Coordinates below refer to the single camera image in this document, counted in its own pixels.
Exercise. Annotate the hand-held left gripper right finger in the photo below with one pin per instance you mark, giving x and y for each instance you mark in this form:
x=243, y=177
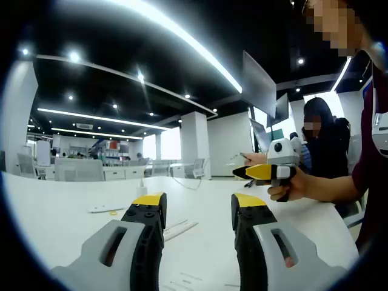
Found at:
x=266, y=242

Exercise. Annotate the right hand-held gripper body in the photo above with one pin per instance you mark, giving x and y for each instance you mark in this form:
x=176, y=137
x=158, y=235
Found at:
x=285, y=153

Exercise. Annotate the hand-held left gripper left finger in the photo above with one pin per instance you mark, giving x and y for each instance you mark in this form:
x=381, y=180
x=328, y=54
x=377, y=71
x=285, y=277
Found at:
x=121, y=248

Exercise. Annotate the person's right hand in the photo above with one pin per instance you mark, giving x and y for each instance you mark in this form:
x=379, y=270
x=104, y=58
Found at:
x=298, y=186

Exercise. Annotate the tilted desk monitor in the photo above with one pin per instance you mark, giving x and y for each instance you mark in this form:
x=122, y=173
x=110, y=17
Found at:
x=260, y=136

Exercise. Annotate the yellow rubber band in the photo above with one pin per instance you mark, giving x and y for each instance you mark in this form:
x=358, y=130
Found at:
x=114, y=212

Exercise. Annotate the small hanging screen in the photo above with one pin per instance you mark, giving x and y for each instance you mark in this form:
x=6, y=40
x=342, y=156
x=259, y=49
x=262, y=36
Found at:
x=280, y=110

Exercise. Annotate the white bottle on table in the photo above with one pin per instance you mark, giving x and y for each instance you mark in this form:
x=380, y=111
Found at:
x=141, y=189

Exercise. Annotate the white mesh office chair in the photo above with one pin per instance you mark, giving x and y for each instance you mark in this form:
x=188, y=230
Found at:
x=78, y=169
x=26, y=166
x=194, y=168

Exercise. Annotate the white square pillar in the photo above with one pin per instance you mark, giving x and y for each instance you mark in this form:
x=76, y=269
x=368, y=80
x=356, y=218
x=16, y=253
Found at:
x=195, y=142

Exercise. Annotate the white drawer cabinet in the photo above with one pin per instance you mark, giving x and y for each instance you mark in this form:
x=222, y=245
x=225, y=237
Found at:
x=124, y=174

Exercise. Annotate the large hanging screen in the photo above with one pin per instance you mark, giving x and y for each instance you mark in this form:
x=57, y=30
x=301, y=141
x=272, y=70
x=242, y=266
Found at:
x=259, y=82

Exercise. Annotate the grey office chair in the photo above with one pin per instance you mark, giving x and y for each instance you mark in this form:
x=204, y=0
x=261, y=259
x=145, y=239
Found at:
x=353, y=213

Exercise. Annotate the maroon shirt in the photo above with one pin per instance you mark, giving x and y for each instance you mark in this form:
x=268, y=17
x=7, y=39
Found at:
x=376, y=188

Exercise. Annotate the long ceiling light strip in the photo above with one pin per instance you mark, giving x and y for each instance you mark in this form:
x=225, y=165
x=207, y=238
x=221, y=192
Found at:
x=188, y=39

